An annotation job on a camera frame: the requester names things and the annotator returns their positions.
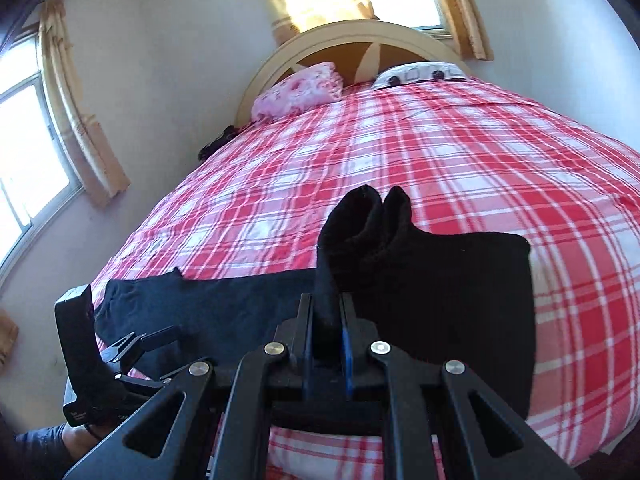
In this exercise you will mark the cream wooden headboard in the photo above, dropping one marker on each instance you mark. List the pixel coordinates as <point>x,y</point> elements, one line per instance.
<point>320,42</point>

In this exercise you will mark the pink floral pillow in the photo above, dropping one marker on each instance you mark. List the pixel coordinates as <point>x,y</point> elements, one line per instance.
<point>297,90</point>

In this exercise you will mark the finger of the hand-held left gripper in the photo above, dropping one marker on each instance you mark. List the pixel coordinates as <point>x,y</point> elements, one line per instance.
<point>150,384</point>
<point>145,342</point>

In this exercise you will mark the brown wooden object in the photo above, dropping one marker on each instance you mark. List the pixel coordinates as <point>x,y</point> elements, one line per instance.
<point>7,340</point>

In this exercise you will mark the dark patterned cloth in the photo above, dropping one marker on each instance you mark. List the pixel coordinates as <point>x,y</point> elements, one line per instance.
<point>215,144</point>

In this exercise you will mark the narrow yellow curtain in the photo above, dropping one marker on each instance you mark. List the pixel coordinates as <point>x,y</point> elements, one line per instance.
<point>462,10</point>

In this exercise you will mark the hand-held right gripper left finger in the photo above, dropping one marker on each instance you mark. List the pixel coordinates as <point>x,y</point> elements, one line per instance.
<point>300,340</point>

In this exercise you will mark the large side window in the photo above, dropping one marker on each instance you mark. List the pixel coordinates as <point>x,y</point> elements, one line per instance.
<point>30,170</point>

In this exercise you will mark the white patterned pillow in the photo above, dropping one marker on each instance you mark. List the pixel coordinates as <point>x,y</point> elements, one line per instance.
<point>420,74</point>

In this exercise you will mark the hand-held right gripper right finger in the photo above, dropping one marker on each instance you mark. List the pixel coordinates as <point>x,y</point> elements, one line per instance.
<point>348,360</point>

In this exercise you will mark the long yellow side curtain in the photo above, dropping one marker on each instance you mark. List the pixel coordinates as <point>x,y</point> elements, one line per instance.
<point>75,110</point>

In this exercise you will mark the person's left forearm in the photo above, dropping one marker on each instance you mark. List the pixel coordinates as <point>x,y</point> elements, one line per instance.
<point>50,442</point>

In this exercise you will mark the black pants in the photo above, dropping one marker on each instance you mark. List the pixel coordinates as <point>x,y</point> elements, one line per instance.
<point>450,285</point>

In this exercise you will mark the bed with red plaid sheet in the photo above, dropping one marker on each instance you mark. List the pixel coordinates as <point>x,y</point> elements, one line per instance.
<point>400,150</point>

